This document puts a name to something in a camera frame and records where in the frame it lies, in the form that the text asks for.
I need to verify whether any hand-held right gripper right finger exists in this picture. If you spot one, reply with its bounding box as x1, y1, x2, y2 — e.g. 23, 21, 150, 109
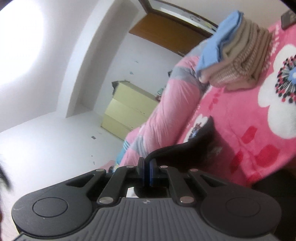
148, 160, 226, 205

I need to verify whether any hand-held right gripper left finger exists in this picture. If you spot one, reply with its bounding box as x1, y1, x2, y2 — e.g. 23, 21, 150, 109
66, 157, 147, 205

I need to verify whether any black t-shirt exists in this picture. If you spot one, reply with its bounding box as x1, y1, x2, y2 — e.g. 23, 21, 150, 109
134, 116, 247, 197

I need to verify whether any blue striped quilt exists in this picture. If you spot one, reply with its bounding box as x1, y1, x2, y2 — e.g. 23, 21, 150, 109
116, 139, 130, 165

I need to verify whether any yellow wardrobe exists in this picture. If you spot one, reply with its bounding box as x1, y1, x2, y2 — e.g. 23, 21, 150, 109
101, 81, 160, 141

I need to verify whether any pink and grey quilt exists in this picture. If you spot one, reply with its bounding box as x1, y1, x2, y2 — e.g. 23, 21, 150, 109
114, 54, 211, 167

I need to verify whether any colourful bags pile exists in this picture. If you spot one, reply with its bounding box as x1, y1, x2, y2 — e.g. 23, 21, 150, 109
157, 85, 166, 102

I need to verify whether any pink floral bed blanket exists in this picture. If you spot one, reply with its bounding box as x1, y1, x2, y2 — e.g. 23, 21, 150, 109
178, 5, 296, 188

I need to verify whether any beige folded cloth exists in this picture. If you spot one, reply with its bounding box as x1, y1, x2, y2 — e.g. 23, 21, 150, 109
225, 76, 257, 91

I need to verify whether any wooden door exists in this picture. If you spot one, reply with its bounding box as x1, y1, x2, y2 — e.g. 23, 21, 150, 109
129, 13, 208, 56

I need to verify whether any blue folded cloth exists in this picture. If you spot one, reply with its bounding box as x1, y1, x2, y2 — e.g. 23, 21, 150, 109
196, 10, 244, 72

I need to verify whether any dark grey flat object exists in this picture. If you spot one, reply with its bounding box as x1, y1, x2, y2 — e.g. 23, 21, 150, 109
280, 9, 296, 29

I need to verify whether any dark wooden door frame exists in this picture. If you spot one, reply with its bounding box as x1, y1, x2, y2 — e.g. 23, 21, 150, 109
139, 0, 219, 37

